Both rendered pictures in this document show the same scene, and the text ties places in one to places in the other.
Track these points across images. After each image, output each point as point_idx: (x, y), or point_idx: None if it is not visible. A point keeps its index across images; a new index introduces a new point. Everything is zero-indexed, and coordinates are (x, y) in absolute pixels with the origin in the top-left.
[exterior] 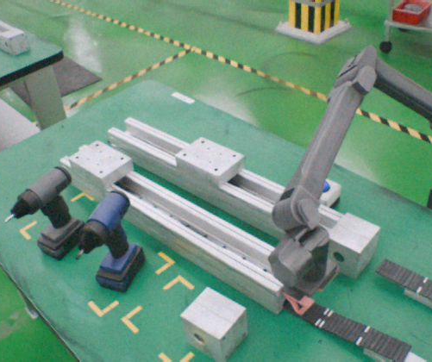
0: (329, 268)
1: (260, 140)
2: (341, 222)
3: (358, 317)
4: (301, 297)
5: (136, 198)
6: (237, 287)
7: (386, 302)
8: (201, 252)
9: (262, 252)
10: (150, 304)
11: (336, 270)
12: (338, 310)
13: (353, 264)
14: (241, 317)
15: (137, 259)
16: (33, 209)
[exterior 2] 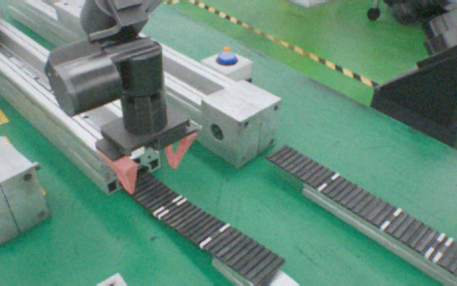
0: (175, 122)
1: (185, 25)
2: (229, 88)
3: (224, 214)
4: (117, 156)
5: None
6: (69, 155)
7: (272, 202)
8: (32, 104)
9: (107, 108)
10: None
11: (190, 130)
12: (198, 202)
13: (233, 141)
14: (22, 178)
15: None
16: None
